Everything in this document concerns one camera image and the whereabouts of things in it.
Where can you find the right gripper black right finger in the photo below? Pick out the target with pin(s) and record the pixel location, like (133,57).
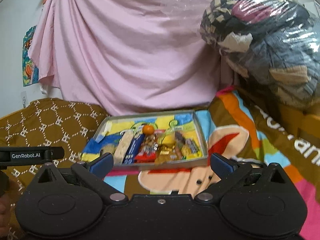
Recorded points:
(229,172)

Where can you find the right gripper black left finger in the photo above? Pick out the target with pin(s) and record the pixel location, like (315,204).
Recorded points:
(91,175)

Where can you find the blue milk powder sachet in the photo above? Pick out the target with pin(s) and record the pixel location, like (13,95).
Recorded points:
(133,149)

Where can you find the dark dried snack packet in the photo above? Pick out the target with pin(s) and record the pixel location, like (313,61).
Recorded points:
(180,145)

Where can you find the grey cardboard tray box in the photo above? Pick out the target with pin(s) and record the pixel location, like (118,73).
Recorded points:
(150,139)

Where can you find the small orange mandarin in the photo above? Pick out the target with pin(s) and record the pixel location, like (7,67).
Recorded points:
(148,129)

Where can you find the person's left hand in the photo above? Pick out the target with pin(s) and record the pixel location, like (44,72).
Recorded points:
(5,203)

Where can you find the colourful crocodile drawing paper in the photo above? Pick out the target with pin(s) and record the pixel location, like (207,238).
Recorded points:
(120,127)

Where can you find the round wrapped biscuit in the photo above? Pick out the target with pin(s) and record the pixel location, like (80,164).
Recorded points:
(108,149)

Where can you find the brown PF patterned quilt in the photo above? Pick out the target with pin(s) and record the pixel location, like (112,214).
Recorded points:
(53,122)

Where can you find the green yellow snack packet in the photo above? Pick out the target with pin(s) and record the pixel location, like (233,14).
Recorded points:
(190,150)

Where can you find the colourful cartoon blanket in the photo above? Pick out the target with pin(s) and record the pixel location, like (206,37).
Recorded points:
(240,131)

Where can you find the rice cracker bar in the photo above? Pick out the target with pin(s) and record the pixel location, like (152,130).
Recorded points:
(122,147)

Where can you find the red nut snack bag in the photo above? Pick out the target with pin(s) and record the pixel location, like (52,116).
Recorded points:
(148,150)

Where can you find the golden brown snack packet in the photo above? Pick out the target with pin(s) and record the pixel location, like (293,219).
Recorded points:
(166,150)

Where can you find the plastic bag of clothes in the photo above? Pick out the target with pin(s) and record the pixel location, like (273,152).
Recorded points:
(274,42)

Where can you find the colourful wall poster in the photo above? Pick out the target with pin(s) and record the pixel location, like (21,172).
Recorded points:
(30,73)

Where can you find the wooden bed frame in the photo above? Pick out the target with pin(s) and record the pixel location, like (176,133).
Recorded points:
(303,123)

